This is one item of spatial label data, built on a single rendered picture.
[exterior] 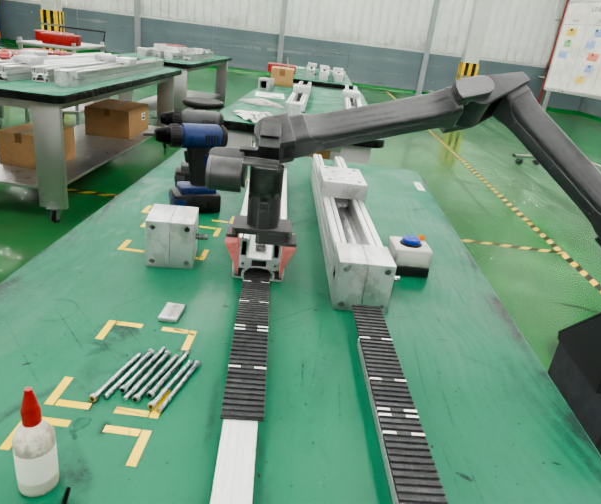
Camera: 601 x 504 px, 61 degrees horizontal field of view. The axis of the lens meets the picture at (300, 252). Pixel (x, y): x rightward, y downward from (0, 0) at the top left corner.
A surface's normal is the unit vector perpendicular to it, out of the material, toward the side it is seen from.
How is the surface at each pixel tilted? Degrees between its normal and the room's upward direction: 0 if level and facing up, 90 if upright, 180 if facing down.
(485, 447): 0
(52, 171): 90
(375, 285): 90
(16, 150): 90
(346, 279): 90
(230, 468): 0
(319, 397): 0
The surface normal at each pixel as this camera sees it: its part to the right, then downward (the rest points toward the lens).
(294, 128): 0.08, -0.31
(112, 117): -0.01, 0.38
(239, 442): 0.11, -0.91
